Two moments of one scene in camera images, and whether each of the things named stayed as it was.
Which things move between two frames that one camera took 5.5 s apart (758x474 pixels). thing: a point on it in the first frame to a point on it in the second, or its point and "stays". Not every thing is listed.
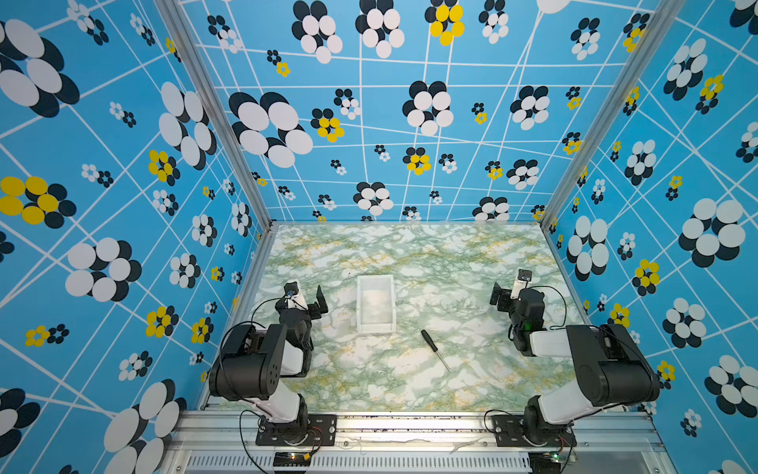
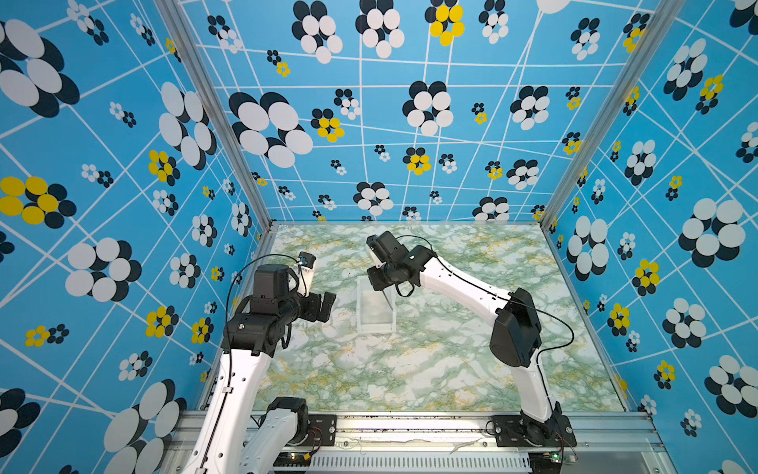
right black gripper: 505,296 to 373,276
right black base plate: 511,431 stays
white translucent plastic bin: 375,304 stays
